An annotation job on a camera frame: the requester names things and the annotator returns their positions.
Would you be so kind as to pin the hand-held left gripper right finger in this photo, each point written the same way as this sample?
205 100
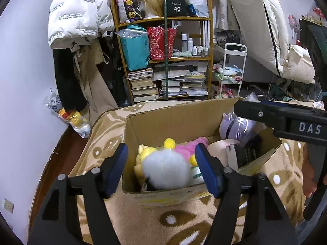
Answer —
208 171

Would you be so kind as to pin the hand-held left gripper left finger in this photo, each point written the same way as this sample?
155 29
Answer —
115 173

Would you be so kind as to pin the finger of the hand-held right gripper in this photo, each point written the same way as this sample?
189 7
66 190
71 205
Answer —
288 106
260 113

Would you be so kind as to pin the lavender-haired plush doll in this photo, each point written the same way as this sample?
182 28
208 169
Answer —
230 130

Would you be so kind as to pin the black and white plush toy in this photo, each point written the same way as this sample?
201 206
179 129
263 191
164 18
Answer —
166 168

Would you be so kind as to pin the cardboard box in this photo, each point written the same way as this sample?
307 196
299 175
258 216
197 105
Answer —
178 117

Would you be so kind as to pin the person's right hand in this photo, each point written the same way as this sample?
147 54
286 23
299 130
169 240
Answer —
307 171

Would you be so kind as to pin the dark green cloth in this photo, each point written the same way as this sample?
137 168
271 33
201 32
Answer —
281 89

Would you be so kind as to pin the pale pink plush toy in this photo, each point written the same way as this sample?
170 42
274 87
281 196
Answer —
219 149

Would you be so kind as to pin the cream pillow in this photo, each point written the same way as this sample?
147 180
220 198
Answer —
300 63

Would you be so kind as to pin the beige patterned blanket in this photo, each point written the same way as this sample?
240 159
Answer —
153 224

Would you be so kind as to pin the white utility cart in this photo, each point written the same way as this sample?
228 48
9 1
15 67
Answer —
233 48

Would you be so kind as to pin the plastic bag of plush toys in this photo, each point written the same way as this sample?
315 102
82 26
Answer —
71 117

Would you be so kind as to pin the black bag with white print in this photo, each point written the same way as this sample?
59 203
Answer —
228 37

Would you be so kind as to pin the pile of books and papers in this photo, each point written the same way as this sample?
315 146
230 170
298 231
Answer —
184 81

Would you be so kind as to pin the beige trench coat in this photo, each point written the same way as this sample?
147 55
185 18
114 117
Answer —
94 89

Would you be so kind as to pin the white mattress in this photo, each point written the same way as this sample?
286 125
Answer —
258 23

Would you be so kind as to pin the tall stack of books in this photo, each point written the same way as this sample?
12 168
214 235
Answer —
141 86

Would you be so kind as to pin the group of small bottles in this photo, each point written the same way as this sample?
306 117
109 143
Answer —
194 48

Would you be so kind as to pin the black garment with white print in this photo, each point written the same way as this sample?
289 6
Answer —
116 76

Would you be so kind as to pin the black coat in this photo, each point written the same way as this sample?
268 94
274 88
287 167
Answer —
67 81

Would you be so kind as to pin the green pole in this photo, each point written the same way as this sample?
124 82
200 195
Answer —
167 56

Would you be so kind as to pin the red gift bag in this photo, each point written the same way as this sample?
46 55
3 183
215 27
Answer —
158 43

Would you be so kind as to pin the teal bag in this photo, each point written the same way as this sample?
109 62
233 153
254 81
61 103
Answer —
134 51

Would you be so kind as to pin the dark blue container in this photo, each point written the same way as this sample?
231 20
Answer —
191 9

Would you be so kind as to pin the wooden shelf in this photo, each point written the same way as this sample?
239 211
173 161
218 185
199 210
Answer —
178 18

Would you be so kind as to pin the black box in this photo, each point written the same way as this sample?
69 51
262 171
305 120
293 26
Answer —
176 6

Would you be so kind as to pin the blond wig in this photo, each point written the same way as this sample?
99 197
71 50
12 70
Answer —
152 3

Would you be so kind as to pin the white puffer jacket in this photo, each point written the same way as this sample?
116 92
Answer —
74 12

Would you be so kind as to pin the purple printed bag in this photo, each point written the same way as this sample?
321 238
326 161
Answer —
127 2

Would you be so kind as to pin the pink wall decoration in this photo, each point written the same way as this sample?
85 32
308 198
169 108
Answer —
293 21

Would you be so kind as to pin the wall outlet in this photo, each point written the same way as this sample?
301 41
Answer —
8 205

